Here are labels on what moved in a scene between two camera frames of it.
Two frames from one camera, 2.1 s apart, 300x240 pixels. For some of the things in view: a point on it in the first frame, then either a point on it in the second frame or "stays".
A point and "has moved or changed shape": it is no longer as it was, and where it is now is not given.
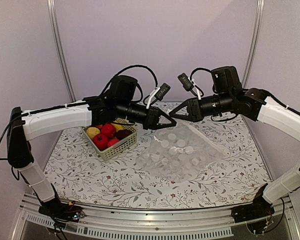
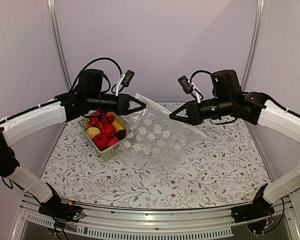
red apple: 101,141 stays
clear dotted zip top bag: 178,154 has moved or changed shape
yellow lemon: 92,131 stays
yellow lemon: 118,127 stays
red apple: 112,142 stays
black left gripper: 152,119 to 123,104
